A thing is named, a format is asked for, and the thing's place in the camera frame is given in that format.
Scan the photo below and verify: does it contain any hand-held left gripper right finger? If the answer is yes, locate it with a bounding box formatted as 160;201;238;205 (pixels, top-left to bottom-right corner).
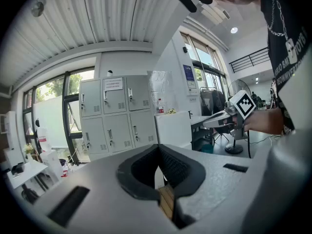
158;144;206;198

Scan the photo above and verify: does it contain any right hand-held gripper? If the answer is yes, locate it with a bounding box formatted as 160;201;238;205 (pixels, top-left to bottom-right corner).
202;90;257;140

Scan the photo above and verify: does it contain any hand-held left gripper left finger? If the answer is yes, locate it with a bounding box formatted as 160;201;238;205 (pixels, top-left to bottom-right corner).
117;144;160;201

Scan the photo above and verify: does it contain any grey metal locker bank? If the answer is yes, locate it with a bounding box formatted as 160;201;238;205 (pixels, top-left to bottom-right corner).
79;75;158;156

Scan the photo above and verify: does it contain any person's right forearm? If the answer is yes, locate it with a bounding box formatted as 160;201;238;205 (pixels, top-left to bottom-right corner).
243;107;284;136

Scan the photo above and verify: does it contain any person's right hand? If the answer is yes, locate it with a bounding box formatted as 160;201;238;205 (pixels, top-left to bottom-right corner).
223;115;248;133

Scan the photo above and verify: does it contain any black chair with clothes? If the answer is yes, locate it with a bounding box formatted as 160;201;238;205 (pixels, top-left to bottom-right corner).
199;86;229;135

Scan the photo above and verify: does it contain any wooden slat platform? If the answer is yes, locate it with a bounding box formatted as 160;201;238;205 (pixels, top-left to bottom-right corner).
157;186;175;220

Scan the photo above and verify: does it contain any black standing fan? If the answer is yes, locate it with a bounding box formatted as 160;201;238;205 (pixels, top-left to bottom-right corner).
224;78;254;155

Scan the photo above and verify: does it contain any large clear water jug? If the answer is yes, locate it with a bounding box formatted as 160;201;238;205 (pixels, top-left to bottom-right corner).
60;160;72;178

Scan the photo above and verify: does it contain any clear plastic sheet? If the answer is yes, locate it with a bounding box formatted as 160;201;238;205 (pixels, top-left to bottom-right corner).
148;70;176;112

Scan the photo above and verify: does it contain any black metal railing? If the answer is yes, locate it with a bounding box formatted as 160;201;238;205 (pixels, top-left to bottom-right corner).
229;46;272;74

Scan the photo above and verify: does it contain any black printed t-shirt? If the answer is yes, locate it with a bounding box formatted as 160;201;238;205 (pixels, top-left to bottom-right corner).
259;0;312;136

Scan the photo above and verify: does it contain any white table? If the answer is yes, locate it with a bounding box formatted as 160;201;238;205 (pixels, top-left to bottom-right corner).
6;160;49;190

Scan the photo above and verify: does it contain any white air conditioner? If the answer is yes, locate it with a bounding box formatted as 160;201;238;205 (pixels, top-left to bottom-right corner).
200;1;232;23

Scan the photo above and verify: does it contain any blue wall poster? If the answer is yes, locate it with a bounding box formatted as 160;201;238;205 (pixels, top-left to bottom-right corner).
182;64;195;81

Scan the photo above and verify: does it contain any silver chain necklace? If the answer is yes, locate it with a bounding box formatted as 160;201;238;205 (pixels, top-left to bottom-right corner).
267;0;299;64

